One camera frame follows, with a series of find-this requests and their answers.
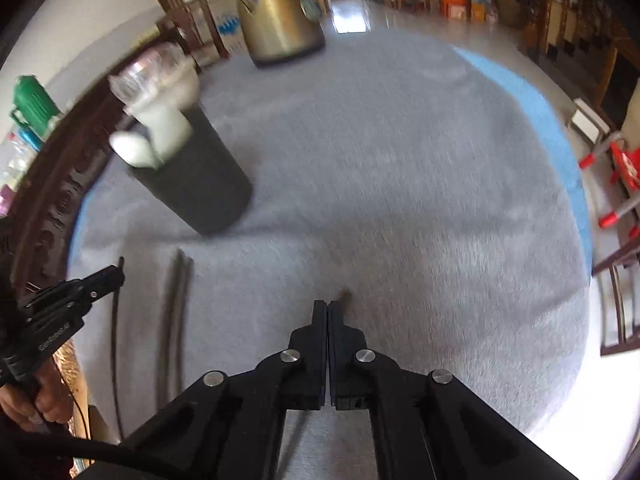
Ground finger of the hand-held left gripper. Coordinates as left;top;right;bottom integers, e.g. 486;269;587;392
67;265;126;307

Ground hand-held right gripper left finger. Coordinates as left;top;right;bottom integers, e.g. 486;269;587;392
87;300;329;480

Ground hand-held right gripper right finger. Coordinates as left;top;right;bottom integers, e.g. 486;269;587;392
328;301;576;480

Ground dark wooden chopstick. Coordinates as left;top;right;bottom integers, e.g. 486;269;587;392
167;255;194;401
156;249;185;411
112;257;127;442

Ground white ceramic spoon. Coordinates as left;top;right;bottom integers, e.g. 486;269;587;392
109;131;162;169
125;67;202;157

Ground dark grey cylindrical utensil holder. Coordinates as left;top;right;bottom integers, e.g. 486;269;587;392
127;105;254;237

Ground clear plastic utensil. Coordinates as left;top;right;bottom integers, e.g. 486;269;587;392
108;42;195;103

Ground person's left hand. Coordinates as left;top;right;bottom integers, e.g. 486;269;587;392
0;359;76;434

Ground dark carved wooden table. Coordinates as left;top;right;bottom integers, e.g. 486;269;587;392
10;80;133;291

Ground grey fleece cloth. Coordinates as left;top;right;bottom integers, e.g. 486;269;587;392
70;35;594;480

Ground green thermos flask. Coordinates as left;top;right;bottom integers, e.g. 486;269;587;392
11;76;62;137

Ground brown wooden chair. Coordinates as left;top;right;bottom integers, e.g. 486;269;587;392
156;0;226;68

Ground dark wooden chair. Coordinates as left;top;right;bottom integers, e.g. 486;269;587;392
591;230;640;357

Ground blue cloth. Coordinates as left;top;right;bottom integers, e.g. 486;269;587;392
452;46;596;266

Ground gold electric kettle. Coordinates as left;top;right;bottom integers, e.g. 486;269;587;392
236;0;327;69

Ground white step stool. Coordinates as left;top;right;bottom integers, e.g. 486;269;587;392
569;97;615;144

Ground orange cardboard box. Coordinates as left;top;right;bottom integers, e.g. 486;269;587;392
440;0;487;22

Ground red and white frame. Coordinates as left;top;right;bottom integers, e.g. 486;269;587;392
579;131;640;238

